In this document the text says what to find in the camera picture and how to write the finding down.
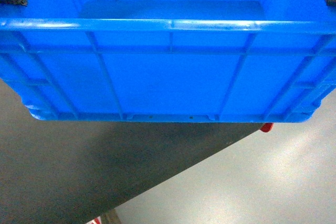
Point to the large blue plastic crate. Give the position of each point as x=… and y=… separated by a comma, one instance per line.
x=240, y=61

